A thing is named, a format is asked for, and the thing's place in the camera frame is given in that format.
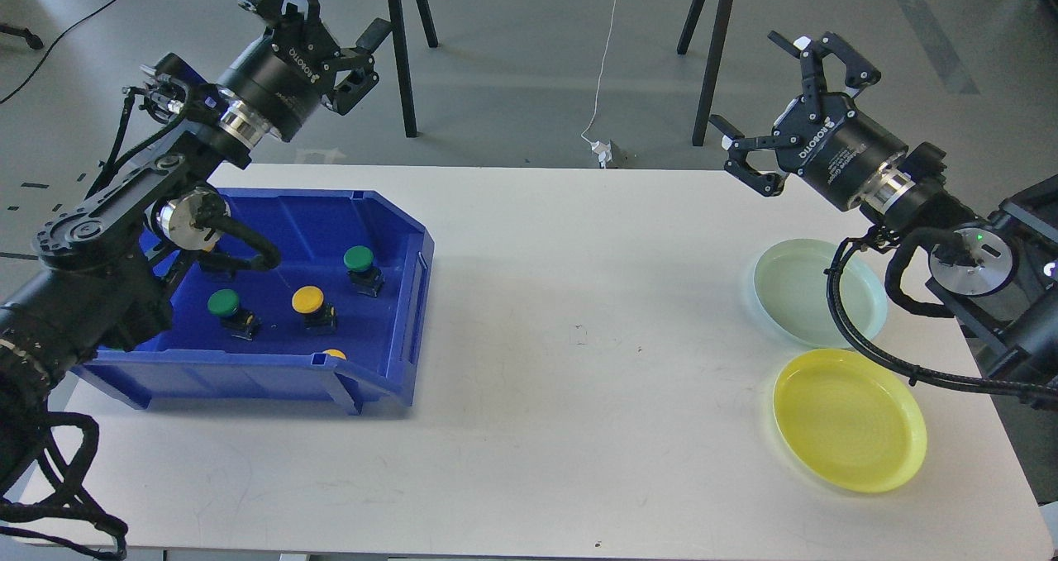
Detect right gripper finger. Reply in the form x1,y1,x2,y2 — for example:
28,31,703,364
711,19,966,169
709,114,798,197
768,31,882,103

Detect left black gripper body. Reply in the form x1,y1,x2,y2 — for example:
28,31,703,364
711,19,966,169
218,22,340,142

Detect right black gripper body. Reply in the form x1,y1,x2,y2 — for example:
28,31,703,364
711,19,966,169
772,92,909,212

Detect yellow push button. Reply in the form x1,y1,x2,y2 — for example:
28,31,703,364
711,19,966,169
291,285,338,334

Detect green button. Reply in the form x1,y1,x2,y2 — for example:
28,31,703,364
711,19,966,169
207,288,261,341
343,245,384,297

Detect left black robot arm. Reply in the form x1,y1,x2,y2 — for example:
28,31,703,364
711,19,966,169
1,0,394,560

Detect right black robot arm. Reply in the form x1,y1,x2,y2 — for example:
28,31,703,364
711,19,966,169
709,31,1057,411

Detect pale green plate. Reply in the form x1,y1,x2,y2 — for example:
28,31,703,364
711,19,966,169
751,238,889,348

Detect yellow button back left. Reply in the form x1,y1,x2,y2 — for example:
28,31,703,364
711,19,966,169
198,245,237,283

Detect yellow plate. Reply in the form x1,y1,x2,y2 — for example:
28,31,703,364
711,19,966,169
771,348,928,494

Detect left black tripod legs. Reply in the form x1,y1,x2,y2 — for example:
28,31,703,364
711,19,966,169
382,0,440,139

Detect black tripod legs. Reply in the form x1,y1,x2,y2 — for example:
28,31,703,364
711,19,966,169
676,0,736,147
382,0,440,139

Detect right black tripod legs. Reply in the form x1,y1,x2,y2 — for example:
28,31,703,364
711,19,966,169
676,0,736,147

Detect blue plastic bin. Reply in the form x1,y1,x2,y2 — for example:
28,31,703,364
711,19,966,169
74,188,434,415

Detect white cable with plug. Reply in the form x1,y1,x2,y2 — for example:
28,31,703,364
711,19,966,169
580,0,627,169

